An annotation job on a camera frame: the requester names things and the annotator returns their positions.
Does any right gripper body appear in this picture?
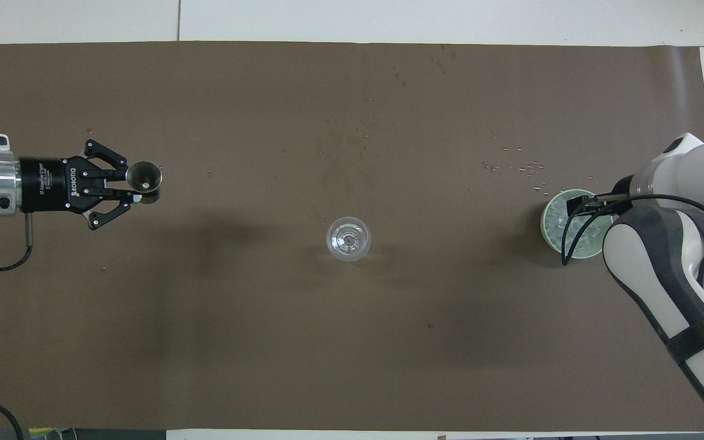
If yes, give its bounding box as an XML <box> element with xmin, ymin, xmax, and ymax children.
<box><xmin>610</xmin><ymin>175</ymin><xmax>637</xmax><ymax>212</ymax></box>

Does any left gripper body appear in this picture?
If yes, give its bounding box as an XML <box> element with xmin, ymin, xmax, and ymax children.
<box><xmin>19</xmin><ymin>156</ymin><xmax>88</xmax><ymax>215</ymax></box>

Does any green cup with ice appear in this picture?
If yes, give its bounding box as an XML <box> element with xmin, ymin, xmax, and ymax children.
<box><xmin>540</xmin><ymin>188</ymin><xmax>611</xmax><ymax>260</ymax></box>

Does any clear wine glass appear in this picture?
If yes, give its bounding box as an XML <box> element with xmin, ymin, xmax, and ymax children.
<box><xmin>326</xmin><ymin>216</ymin><xmax>372</xmax><ymax>263</ymax></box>

